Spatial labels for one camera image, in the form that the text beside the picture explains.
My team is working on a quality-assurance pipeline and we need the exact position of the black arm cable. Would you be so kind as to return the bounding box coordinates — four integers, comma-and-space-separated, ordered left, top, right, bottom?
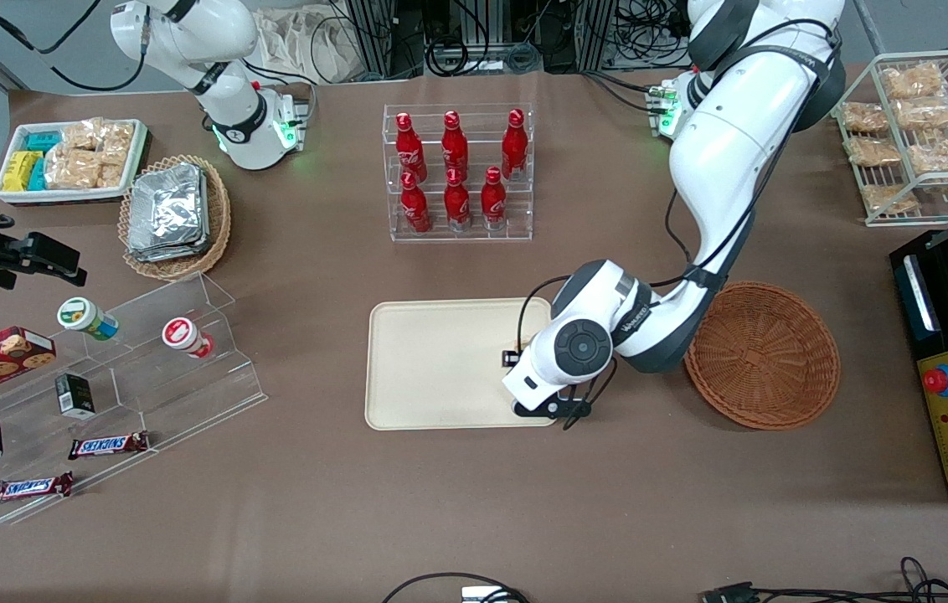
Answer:
516, 33, 848, 353
0, 0, 150, 94

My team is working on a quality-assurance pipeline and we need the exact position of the green lid cup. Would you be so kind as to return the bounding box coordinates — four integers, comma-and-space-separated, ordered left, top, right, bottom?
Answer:
56, 296, 120, 343

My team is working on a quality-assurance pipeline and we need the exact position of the black cable with plug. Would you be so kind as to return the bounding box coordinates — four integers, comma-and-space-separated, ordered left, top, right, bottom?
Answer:
698, 556, 948, 603

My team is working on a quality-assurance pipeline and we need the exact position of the brown snickers bar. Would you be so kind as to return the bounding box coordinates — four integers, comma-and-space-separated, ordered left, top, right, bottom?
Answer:
0, 471, 75, 506
67, 430, 151, 461

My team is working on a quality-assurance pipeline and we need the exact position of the aluminium equipment frame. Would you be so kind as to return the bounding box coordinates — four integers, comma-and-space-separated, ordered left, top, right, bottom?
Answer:
340, 0, 697, 78

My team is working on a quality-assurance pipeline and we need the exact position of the clear acrylic stepped shelf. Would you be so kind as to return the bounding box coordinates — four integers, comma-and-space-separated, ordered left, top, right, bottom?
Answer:
0, 271, 269, 527

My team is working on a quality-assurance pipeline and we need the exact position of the silver foil pack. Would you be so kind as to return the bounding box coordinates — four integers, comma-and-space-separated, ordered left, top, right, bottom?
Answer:
126, 236, 213, 263
128, 162, 207, 252

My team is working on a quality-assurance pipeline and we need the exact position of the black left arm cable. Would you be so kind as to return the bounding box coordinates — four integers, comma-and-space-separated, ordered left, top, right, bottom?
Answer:
516, 33, 848, 353

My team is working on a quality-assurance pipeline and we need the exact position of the white cloth bag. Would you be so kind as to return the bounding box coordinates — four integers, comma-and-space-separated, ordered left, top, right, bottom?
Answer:
255, 7, 362, 85

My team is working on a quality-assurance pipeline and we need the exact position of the white wire rack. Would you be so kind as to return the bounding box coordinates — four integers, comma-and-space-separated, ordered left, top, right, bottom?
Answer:
829, 49, 948, 229

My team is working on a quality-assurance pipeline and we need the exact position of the red lid cup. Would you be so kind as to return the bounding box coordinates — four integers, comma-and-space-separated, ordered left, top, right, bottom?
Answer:
161, 316, 216, 361

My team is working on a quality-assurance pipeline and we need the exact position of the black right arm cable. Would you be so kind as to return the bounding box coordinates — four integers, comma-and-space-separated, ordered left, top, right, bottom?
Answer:
0, 0, 150, 94

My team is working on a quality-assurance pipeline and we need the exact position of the oval wicker basket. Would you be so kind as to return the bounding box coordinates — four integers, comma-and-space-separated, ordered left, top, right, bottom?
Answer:
118, 154, 233, 281

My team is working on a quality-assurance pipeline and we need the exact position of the clear acrylic bottle rack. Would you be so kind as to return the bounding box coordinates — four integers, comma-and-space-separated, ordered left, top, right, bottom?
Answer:
382, 103, 535, 244

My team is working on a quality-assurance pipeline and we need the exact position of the black looped table cable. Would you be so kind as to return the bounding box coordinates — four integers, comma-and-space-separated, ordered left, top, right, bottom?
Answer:
380, 571, 532, 603

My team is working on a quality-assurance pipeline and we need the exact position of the red cola bottle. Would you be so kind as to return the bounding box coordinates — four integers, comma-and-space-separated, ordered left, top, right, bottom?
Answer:
399, 172, 432, 235
441, 110, 470, 178
480, 166, 508, 232
395, 111, 428, 182
500, 108, 529, 182
443, 167, 472, 233

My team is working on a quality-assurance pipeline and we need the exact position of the grey metal strut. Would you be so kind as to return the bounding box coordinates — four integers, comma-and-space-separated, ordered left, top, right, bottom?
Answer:
851, 0, 884, 58

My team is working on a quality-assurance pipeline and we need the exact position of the beige plastic tray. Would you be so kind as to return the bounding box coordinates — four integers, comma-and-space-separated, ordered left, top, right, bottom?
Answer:
364, 297, 562, 431

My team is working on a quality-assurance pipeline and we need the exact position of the empty round wicker basket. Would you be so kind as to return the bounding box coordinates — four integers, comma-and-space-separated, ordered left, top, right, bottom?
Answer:
682, 281, 842, 431

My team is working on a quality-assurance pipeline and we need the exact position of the bagged fried snack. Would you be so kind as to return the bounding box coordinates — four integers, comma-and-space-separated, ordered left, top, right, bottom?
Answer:
907, 132, 948, 176
861, 183, 921, 215
890, 95, 948, 133
882, 62, 948, 101
842, 101, 890, 136
844, 136, 903, 169

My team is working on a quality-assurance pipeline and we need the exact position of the yellow snack pack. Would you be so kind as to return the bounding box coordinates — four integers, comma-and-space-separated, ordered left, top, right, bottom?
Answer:
3, 151, 44, 193

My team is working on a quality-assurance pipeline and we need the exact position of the white rectangular snack bin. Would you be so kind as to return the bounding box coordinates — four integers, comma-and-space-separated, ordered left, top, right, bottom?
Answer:
0, 118, 149, 207

